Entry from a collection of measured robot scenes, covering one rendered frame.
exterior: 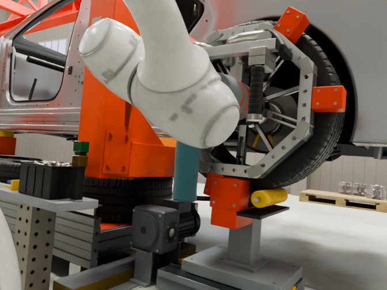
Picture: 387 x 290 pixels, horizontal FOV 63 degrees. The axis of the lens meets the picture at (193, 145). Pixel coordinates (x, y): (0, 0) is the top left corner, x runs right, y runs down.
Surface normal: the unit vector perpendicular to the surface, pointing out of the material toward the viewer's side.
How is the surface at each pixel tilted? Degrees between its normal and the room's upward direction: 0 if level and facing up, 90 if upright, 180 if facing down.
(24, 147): 90
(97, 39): 79
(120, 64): 128
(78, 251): 90
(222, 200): 90
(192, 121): 113
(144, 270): 90
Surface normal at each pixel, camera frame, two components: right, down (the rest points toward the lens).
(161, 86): -0.26, 0.00
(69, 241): -0.54, -0.07
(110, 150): 0.84, 0.04
